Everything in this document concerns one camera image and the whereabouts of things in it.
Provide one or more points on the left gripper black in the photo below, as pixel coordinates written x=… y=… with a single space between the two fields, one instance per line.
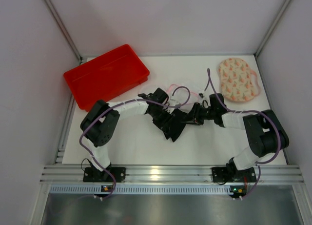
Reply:
x=168 y=121

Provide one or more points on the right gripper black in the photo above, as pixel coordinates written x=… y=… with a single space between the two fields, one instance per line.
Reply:
x=196 y=113

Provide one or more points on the white mesh laundry bag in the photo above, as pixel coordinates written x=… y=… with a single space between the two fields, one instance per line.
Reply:
x=180 y=95

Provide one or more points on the floral pink laundry bag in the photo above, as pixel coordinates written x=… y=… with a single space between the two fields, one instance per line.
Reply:
x=238 y=82

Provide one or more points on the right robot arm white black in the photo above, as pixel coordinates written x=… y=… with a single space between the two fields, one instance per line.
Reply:
x=264 y=132

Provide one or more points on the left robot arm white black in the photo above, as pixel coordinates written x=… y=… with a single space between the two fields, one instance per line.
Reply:
x=100 y=122

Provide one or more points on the red plastic bin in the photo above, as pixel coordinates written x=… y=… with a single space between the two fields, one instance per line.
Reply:
x=106 y=77

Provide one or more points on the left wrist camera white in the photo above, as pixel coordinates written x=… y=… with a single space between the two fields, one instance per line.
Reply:
x=173 y=104

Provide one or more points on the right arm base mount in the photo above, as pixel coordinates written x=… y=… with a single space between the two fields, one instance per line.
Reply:
x=227 y=174

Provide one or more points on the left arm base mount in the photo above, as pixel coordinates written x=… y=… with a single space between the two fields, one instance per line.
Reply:
x=93 y=175

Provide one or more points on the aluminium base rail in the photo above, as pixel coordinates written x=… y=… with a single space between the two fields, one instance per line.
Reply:
x=172 y=174

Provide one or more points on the slotted cable duct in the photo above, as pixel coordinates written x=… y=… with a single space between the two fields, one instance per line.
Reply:
x=137 y=189

